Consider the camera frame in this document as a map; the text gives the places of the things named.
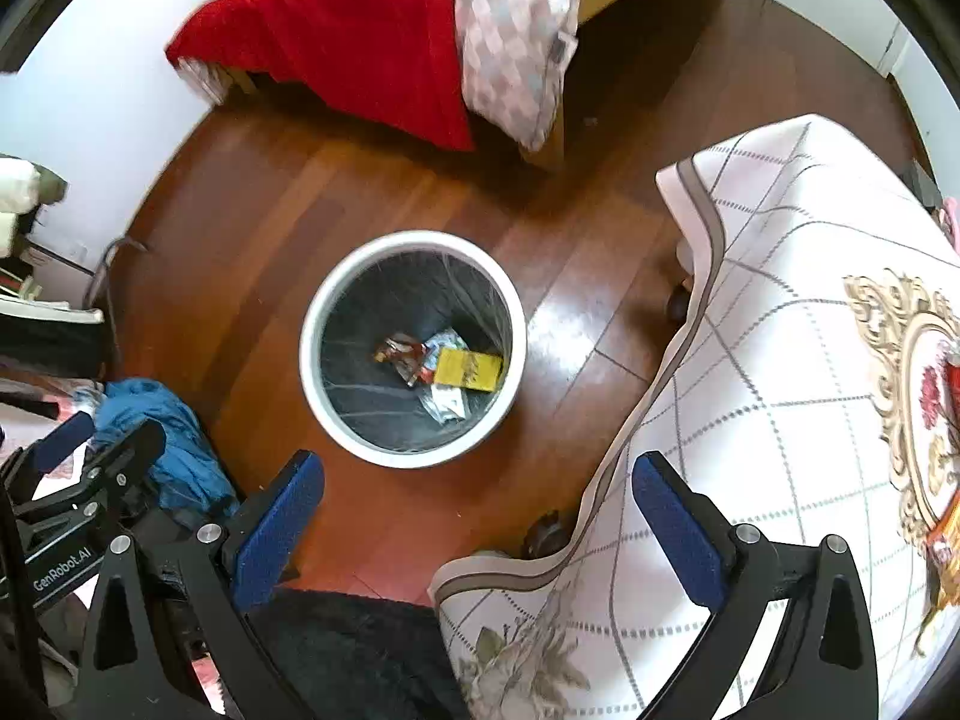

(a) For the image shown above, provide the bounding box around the white round trash bin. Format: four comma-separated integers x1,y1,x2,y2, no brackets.
299,229,527,470

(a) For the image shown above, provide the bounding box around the black trash bin liner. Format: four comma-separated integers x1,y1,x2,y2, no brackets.
314,249,514,455

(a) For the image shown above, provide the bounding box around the blue clothes pile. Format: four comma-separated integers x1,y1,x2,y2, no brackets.
73,377,241,522

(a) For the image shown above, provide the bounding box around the white jacket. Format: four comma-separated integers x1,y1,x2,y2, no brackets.
0,154,68,259

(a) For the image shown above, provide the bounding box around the white patterned tablecloth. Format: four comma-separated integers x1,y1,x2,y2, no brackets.
430,115,958,718

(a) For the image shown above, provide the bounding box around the yellow snack wrapper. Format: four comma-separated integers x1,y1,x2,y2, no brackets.
433,348,503,394

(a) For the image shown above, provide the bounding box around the red blanket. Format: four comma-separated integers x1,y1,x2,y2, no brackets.
166,0,473,151

